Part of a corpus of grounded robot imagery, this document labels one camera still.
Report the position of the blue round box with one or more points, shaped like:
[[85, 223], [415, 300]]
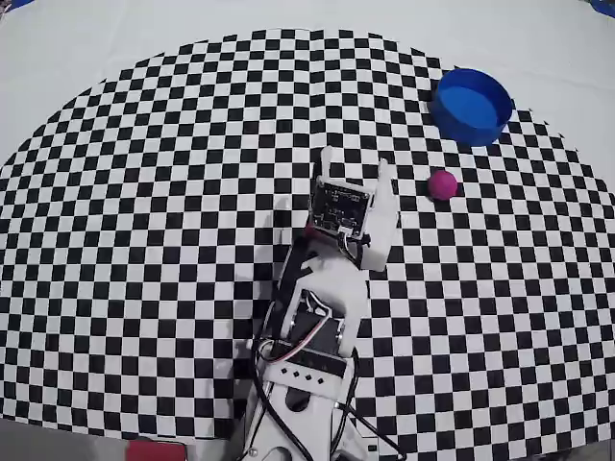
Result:
[[473, 108]]

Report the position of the black white checkered mat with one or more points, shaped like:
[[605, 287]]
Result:
[[144, 192]]

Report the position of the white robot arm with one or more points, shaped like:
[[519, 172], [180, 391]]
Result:
[[331, 288]]

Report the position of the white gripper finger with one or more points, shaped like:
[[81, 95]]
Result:
[[327, 163], [386, 192]]

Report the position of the pink faceted ball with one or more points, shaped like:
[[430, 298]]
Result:
[[442, 185]]

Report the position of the blue tape strip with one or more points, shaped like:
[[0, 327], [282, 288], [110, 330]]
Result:
[[604, 6]]

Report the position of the red flat object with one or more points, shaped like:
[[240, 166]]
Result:
[[156, 451]]

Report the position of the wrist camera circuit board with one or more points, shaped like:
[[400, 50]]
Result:
[[336, 206]]

